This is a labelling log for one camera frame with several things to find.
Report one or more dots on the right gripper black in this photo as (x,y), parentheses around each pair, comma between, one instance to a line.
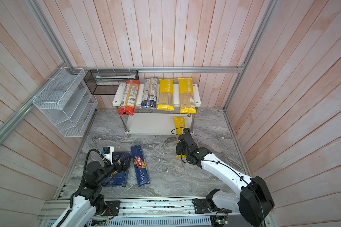
(178,148)

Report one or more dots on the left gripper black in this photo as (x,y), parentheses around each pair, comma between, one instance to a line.
(123,166)

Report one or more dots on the yellow Pastatime spaghetti bag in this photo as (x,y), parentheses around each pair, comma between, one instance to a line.
(165,101)
(186,94)
(179,125)

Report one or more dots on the red-end spaghetti bag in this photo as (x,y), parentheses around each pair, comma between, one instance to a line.
(128,101)

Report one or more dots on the blue-end spaghetti bag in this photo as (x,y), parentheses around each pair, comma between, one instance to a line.
(149,95)

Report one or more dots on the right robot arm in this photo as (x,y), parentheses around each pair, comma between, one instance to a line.
(250,196)

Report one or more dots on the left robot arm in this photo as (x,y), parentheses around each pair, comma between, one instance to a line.
(88,201)

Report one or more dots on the blue Barilla rigatoni box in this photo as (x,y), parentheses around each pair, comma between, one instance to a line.
(117,179)

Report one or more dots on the blue Barilla spaghetti box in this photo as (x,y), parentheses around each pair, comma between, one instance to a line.
(140,166)

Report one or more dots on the black mesh basket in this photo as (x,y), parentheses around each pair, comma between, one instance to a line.
(106,82)

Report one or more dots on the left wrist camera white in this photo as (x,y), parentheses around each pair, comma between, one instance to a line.
(107,154)

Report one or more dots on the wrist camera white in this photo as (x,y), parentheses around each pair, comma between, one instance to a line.
(186,131)
(107,154)

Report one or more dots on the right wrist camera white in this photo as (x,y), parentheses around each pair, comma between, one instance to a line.
(186,131)

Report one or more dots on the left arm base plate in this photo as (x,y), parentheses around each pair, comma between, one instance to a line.
(108,208)

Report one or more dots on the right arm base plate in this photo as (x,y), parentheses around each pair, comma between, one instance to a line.
(213,205)

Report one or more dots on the aluminium front rail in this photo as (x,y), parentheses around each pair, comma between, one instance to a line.
(132,208)

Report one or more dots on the white wire mesh organizer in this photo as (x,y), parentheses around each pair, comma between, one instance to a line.
(65,104)

